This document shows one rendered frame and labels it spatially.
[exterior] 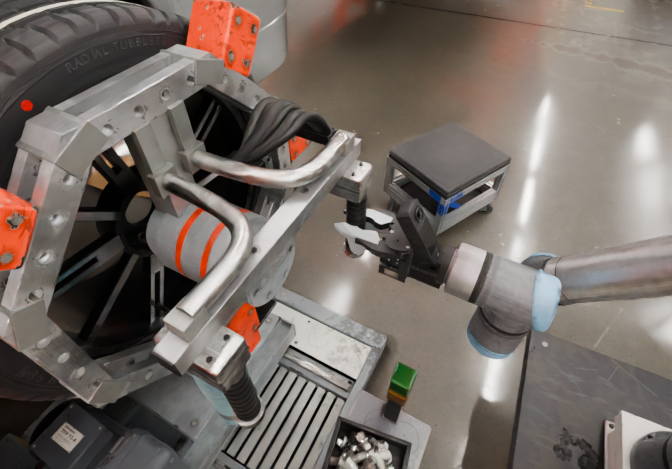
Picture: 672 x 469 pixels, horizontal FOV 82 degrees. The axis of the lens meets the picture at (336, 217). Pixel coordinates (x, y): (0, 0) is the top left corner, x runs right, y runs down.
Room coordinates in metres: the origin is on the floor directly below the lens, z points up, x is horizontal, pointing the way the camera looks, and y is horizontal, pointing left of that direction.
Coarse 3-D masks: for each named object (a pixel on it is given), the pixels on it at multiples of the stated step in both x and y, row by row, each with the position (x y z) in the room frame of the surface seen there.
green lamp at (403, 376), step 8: (400, 368) 0.28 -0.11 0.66; (408, 368) 0.28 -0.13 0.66; (392, 376) 0.27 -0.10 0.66; (400, 376) 0.27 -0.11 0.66; (408, 376) 0.27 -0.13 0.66; (416, 376) 0.27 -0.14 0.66; (392, 384) 0.26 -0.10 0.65; (400, 384) 0.26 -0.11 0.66; (408, 384) 0.26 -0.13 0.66; (400, 392) 0.25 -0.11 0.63; (408, 392) 0.25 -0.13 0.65
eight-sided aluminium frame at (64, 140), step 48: (192, 48) 0.54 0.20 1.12; (96, 96) 0.42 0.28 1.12; (144, 96) 0.42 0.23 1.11; (240, 96) 0.57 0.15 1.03; (48, 144) 0.33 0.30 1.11; (96, 144) 0.35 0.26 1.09; (288, 144) 0.67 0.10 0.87; (48, 192) 0.30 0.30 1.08; (288, 192) 0.65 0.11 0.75; (48, 240) 0.27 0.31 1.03; (0, 288) 0.24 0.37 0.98; (48, 288) 0.24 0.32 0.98; (0, 336) 0.21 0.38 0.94; (48, 336) 0.22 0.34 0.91; (96, 384) 0.21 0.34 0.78; (144, 384) 0.25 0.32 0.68
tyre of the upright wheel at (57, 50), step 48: (0, 0) 0.54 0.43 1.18; (48, 0) 0.55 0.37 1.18; (0, 48) 0.42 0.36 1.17; (48, 48) 0.43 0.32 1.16; (96, 48) 0.48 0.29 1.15; (144, 48) 0.54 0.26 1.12; (0, 96) 0.37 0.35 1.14; (48, 96) 0.41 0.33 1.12; (0, 144) 0.35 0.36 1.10; (0, 384) 0.20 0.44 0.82; (48, 384) 0.22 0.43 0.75
